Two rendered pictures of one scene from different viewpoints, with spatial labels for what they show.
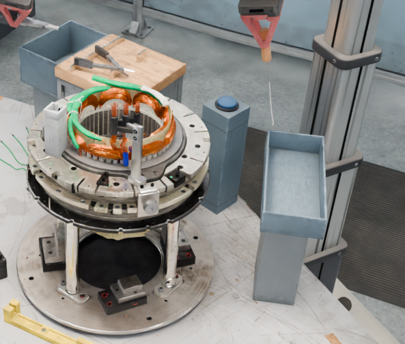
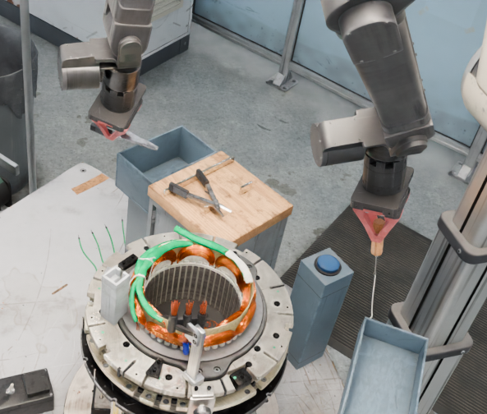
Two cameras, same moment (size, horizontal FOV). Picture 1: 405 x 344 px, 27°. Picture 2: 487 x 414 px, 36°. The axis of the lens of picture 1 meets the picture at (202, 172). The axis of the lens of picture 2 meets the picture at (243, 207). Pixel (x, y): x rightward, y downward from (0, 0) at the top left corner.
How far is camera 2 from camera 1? 0.47 m
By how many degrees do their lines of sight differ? 8
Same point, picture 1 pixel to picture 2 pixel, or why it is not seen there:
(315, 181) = (406, 395)
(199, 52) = (337, 115)
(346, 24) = (482, 215)
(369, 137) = not seen: outside the picture
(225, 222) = (303, 382)
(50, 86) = (142, 201)
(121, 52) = (225, 177)
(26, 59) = (123, 167)
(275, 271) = not seen: outside the picture
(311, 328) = not seen: outside the picture
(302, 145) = (402, 341)
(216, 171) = (303, 329)
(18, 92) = (153, 129)
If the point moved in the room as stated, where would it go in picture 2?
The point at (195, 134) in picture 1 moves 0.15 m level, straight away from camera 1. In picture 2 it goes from (277, 316) to (297, 252)
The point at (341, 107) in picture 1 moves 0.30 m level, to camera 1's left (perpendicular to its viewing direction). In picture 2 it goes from (457, 297) to (291, 246)
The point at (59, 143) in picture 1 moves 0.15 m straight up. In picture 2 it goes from (116, 312) to (120, 239)
